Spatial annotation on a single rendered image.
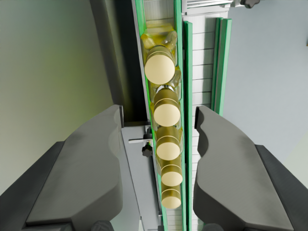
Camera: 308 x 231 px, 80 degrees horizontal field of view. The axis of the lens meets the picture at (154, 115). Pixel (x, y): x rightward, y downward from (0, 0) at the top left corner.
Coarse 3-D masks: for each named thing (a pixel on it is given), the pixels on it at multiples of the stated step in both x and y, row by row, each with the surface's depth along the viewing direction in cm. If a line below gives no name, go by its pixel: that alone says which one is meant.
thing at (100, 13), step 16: (96, 0) 45; (96, 16) 44; (112, 48) 56; (112, 64) 55; (112, 80) 54; (112, 96) 53; (128, 176) 65; (128, 192) 64; (128, 208) 62; (112, 224) 45; (128, 224) 61
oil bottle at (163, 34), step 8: (152, 24) 41; (160, 24) 39; (168, 24) 37; (144, 32) 29; (152, 32) 28; (160, 32) 27; (168, 32) 26; (144, 40) 26; (152, 40) 26; (160, 40) 25; (168, 40) 26; (176, 40) 26; (144, 48) 26; (168, 48) 26; (176, 48) 26; (144, 56) 27; (176, 56) 27; (144, 64) 28; (176, 64) 28
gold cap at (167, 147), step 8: (160, 128) 29; (168, 128) 28; (176, 128) 29; (160, 136) 27; (168, 136) 26; (176, 136) 27; (160, 144) 25; (168, 144) 25; (176, 144) 25; (160, 152) 26; (168, 152) 26; (176, 152) 26
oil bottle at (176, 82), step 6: (180, 72) 30; (174, 78) 28; (180, 78) 29; (150, 84) 29; (156, 84) 29; (162, 84) 28; (168, 84) 28; (174, 84) 29; (180, 84) 29; (150, 90) 30; (156, 90) 29; (180, 90) 30; (150, 96) 30; (180, 96) 30
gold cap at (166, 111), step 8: (160, 96) 24; (168, 96) 24; (176, 96) 26; (160, 104) 22; (168, 104) 22; (176, 104) 23; (160, 112) 23; (168, 112) 23; (176, 112) 23; (160, 120) 23; (168, 120) 23; (176, 120) 23
